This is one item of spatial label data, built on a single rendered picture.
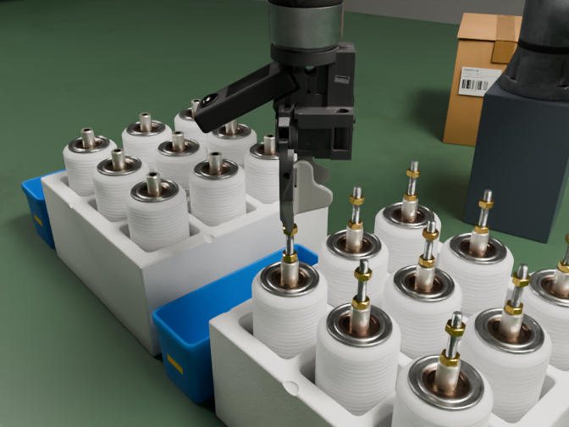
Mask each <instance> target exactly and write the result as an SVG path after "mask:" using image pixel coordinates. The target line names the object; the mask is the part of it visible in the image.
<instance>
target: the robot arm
mask: <svg viewBox="0 0 569 427"><path fill-rule="evenodd" d="M343 15H344V0H268V39H269V40H270V41H271V43H270V58H271V59H272V60H273V62H272V63H270V64H267V65H265V66H263V67H261V68H260V69H258V70H256V71H254V72H252V73H250V74H249V75H247V76H245V77H243V78H241V79H239V80H237V81H236V82H234V83H232V84H230V85H228V86H226V87H225V88H223V89H221V90H219V91H216V92H214V93H212V94H209V95H207V96H205V97H204V98H203V99H202V100H201V101H200V102H199V103H198V105H197V108H196V112H195V115H194V120H195V122H196V124H197V125H198V127H199V128H200V130H201V131H202V132H203V133H205V134H207V133H209V132H211V131H213V130H216V129H217V128H219V127H222V126H224V125H226V124H228V123H229V122H231V121H233V120H234V119H237V118H239V117H240V116H242V115H244V114H247V113H249V112H251V111H252V110H254V109H256V108H258V107H260V106H262V105H263V104H265V103H268V102H270V101H272V100H273V110H274V111H275V112H276V114H275V152H276V153H278V154H279V219H280V220H281V222H282V224H283V225H284V227H285V228H286V230H287V232H289V233H293V217H294V216H295V215H297V214H302V213H305V212H310V211H313V210H317V209H321V208H326V207H328V206H329V205H330V204H331V203H332V201H333V193H332V191H331V190H330V189H328V188H326V187H323V186H320V185H322V184H325V183H326V182H328V181H329V179H330V171H329V169H328V168H326V167H324V166H322V165H320V164H316V163H315V162H314V161H313V159H312V157H315V158H318V159H330V160H351V152H352V137H353V131H354V126H353V124H355V123H356V118H354V112H353V107H354V80H355V65H356V50H355V49H354V44H353V42H341V40H342V35H343ZM307 66H314V68H312V69H307V68H306V67H307ZM501 87H502V88H503V89H504V90H506V91H507V92H509V93H512V94H514V95H517V96H520V97H526V98H531V99H537V100H545V101H560V100H567V99H569V0H526V1H525V6H524V10H523V15H522V23H521V28H520V33H519V37H518V43H517V49H516V51H515V52H514V53H513V55H512V57H511V60H510V62H509V63H508V65H507V66H506V68H505V71H504V73H503V75H502V80H501ZM295 153H297V161H295Z"/></svg>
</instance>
